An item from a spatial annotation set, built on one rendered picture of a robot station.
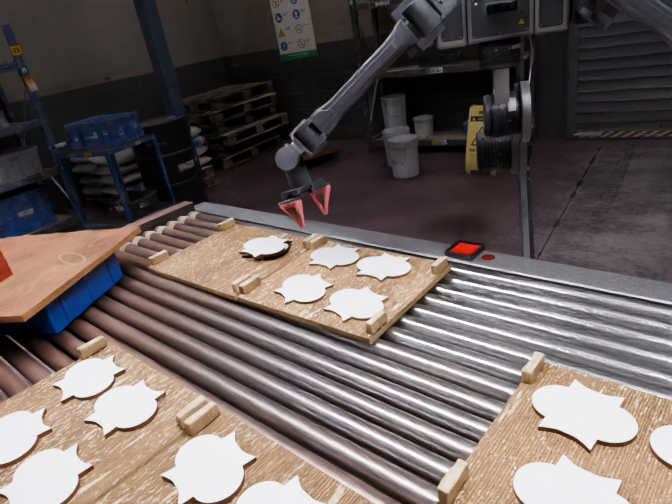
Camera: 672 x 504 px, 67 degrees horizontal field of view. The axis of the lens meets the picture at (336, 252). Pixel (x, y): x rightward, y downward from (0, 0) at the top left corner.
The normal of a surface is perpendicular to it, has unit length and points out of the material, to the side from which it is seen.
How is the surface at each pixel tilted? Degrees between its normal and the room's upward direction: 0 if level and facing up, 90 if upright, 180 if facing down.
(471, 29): 90
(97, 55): 90
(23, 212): 90
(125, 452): 0
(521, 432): 0
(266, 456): 0
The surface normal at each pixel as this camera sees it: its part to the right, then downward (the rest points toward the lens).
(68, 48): 0.83, 0.11
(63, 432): -0.15, -0.90
